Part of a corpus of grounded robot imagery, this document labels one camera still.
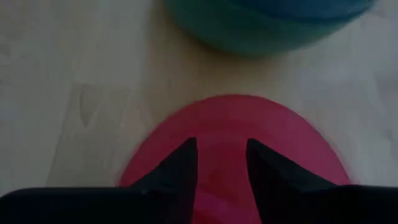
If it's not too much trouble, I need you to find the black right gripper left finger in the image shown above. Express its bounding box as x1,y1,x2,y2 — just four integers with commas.
0,137,198,224

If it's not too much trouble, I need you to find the large blue bowl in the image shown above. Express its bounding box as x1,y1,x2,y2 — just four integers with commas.
164,0,379,58

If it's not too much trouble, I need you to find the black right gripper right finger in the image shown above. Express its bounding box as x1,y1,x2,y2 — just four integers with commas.
246,138,398,224

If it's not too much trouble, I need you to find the small red bowl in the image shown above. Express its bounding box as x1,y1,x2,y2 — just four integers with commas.
117,94,357,224

